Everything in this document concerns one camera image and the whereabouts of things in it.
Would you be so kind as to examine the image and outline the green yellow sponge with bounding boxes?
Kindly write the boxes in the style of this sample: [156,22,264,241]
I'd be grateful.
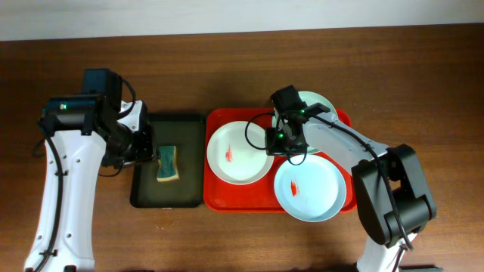
[157,146,179,182]

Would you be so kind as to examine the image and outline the light blue plate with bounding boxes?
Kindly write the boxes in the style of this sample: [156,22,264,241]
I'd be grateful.
[274,155,346,223]

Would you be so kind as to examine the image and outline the white plate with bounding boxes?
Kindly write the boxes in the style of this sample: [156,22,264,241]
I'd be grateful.
[206,121,274,185]

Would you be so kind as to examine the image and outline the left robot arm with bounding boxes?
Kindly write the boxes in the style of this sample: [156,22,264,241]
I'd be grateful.
[23,69,159,271]

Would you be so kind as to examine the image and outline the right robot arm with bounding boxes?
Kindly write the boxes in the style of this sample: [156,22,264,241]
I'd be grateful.
[265,85,436,271]

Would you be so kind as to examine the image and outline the black plastic tray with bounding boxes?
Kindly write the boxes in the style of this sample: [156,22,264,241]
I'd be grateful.
[130,113,206,208]

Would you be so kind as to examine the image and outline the red plastic tray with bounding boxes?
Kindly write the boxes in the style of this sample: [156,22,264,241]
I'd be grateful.
[203,107,358,214]

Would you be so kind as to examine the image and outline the pale green plate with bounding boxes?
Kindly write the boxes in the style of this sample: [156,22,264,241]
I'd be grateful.
[272,91,339,154]

